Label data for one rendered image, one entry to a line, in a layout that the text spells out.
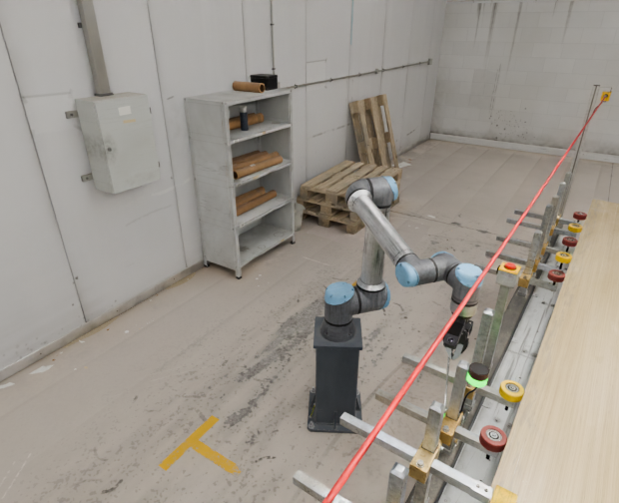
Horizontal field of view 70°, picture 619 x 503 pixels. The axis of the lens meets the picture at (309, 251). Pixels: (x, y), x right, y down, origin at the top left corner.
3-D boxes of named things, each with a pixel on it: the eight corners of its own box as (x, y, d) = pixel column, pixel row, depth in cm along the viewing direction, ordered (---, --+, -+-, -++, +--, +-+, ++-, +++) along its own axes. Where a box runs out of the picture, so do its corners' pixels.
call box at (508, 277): (494, 284, 175) (498, 267, 172) (499, 277, 180) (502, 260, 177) (513, 290, 172) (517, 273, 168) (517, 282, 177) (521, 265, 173)
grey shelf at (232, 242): (204, 266, 421) (182, 97, 350) (262, 233, 488) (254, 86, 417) (239, 279, 400) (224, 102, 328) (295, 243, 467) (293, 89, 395)
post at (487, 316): (461, 408, 178) (482, 310, 156) (463, 402, 180) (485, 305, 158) (469, 412, 176) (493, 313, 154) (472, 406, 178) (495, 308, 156)
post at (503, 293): (478, 369, 196) (498, 282, 175) (482, 362, 199) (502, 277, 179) (489, 373, 194) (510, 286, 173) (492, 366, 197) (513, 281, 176)
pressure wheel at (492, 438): (471, 460, 144) (477, 436, 139) (478, 443, 150) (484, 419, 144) (496, 473, 140) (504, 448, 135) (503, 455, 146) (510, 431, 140)
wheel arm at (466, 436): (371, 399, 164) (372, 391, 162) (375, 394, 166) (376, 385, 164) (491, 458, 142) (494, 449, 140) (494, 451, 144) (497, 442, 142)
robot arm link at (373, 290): (348, 303, 241) (358, 173, 204) (377, 297, 246) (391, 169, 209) (360, 319, 228) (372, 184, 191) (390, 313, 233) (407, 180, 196)
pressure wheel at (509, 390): (503, 419, 159) (509, 396, 153) (490, 403, 166) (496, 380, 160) (522, 415, 160) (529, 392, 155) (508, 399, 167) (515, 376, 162)
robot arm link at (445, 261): (423, 251, 162) (443, 267, 151) (450, 247, 165) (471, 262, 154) (420, 273, 166) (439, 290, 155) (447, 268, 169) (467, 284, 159)
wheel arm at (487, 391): (401, 363, 182) (402, 355, 180) (404, 358, 184) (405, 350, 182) (511, 410, 160) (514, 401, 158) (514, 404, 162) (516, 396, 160)
